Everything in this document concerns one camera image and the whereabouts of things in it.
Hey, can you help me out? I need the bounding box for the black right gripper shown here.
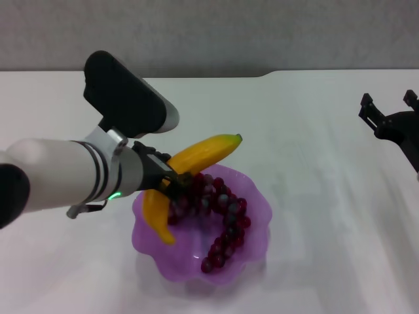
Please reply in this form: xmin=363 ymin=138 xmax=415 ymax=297
xmin=357 ymin=89 xmax=419 ymax=173

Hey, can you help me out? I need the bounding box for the dark red grape bunch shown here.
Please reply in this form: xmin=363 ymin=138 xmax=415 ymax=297
xmin=166 ymin=172 xmax=253 ymax=274

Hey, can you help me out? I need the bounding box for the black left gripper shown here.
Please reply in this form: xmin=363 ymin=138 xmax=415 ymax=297
xmin=132 ymin=141 xmax=194 ymax=201

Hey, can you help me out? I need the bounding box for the purple wavy plastic bowl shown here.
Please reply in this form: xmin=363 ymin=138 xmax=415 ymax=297
xmin=132 ymin=163 xmax=273 ymax=288

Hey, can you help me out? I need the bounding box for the yellow toy banana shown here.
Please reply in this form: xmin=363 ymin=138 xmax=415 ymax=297
xmin=140 ymin=133 xmax=244 ymax=245

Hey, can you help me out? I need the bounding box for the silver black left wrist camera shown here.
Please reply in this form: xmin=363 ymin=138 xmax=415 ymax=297
xmin=82 ymin=50 xmax=181 ymax=139

